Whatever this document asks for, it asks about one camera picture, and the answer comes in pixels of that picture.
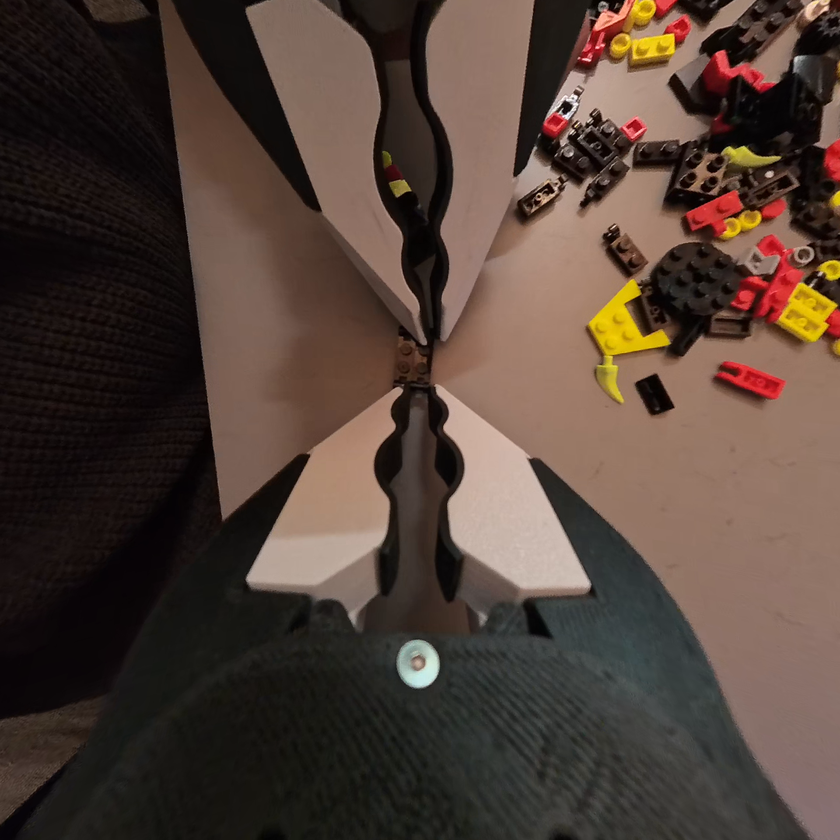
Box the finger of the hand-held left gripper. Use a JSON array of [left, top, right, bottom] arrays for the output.
[[410, 0, 537, 343], [247, 0, 431, 345]]

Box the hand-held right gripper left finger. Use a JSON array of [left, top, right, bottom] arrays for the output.
[[245, 385, 413, 632]]

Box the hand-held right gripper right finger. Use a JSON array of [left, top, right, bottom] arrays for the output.
[[427, 385, 593, 630]]

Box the black red yellow lego assembly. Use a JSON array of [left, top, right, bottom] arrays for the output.
[[381, 150, 439, 283]]

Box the lime green lego claw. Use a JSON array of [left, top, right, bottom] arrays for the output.
[[595, 357, 626, 404]]

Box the black lego slope tile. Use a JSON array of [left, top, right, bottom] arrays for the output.
[[635, 374, 676, 416]]

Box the yellow lego wedge plate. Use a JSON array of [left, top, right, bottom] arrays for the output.
[[587, 280, 672, 358]]

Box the black round lego plate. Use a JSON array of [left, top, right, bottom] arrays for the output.
[[656, 243, 741, 316]]

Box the red lego clip plate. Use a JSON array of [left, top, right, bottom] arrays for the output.
[[714, 361, 786, 400]]

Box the pile of loose lego pieces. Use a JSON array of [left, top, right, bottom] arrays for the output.
[[515, 0, 840, 358]]

